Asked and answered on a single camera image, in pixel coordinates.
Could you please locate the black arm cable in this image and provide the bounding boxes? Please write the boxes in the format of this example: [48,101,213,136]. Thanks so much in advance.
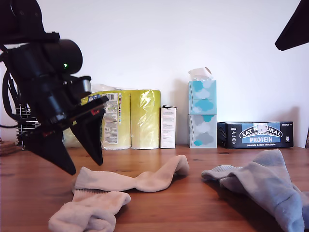
[1,69,21,123]

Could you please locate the small white carton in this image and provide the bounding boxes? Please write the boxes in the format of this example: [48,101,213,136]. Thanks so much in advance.
[160,104,178,149]

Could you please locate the kitchen roll pack green wrap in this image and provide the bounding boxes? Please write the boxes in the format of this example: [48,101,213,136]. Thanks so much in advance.
[62,83,162,150]

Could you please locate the tissue box grey clouds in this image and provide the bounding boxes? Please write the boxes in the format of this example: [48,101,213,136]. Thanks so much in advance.
[189,113,217,148]

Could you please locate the light blue sock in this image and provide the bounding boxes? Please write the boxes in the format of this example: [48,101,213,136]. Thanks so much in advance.
[219,149,305,232]
[201,165,309,227]

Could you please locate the black protein bar box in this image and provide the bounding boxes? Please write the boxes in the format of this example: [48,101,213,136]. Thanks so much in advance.
[216,121,295,149]

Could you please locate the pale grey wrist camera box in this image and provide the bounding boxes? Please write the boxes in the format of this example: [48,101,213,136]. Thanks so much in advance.
[73,75,93,96]

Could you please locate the white tissue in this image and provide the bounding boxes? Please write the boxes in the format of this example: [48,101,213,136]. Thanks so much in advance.
[188,67,214,82]

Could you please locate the beige sock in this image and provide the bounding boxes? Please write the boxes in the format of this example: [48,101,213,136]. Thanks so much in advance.
[71,154,191,193]
[48,189,132,232]

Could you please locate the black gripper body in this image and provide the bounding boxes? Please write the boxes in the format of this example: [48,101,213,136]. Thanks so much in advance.
[18,86,109,143]

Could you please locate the tissue box blue clouds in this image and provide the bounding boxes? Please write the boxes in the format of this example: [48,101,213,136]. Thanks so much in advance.
[188,79,217,116]

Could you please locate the chrome wire caddy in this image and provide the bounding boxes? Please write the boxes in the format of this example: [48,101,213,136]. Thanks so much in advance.
[14,103,41,150]

